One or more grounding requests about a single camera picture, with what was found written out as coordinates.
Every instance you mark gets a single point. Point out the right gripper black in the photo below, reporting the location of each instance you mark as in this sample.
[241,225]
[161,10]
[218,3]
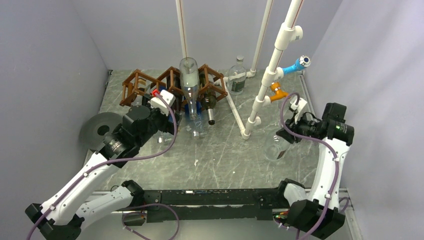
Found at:
[291,124]

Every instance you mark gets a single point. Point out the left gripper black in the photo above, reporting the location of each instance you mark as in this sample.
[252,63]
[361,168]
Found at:
[167,126]

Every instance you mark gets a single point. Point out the wide clear jar bottle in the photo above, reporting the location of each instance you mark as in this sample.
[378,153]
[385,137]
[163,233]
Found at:
[275,146]

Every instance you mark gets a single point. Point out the tall clear wine bottle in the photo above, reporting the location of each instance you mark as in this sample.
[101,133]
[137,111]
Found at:
[190,84]

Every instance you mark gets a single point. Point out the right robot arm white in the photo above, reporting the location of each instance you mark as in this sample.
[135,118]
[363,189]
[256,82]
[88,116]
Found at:
[317,212]

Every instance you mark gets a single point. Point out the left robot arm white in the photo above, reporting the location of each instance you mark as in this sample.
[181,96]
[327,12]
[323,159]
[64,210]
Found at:
[66,214]

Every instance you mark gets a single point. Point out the clear bottle black cap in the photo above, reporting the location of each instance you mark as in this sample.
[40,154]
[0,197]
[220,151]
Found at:
[141,99]

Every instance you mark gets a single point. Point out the blue square bottle right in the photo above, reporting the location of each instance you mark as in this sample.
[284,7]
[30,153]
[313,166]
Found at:
[194,126]

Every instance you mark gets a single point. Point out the dark bottle gold cap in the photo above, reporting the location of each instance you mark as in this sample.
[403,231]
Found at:
[175,96]

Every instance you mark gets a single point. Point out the green wine bottle silver cap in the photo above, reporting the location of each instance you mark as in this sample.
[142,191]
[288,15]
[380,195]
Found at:
[208,102]

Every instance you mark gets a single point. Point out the brown wooden wine rack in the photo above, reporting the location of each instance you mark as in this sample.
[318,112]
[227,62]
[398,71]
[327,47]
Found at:
[140,84]

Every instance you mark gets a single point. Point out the standing clear flask bottle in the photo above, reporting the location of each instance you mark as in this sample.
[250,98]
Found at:
[237,76]

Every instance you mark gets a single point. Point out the orange pipe tap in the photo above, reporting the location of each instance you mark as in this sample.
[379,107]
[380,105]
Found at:
[278,93]

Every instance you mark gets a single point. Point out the grey foam disc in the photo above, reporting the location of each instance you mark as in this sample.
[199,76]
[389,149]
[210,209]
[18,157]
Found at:
[94,130]

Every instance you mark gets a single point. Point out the blue pipe valve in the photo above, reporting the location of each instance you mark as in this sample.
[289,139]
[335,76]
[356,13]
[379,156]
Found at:
[300,64]

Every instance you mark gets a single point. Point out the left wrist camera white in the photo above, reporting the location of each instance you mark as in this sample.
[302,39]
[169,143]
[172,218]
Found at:
[162,100]

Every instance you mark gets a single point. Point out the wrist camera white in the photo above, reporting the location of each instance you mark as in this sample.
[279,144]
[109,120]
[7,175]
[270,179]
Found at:
[297,106]
[162,100]

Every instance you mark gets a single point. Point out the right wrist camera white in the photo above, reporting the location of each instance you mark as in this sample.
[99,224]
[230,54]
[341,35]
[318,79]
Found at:
[297,106]

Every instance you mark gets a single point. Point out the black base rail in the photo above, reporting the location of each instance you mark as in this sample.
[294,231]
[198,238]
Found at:
[210,204]

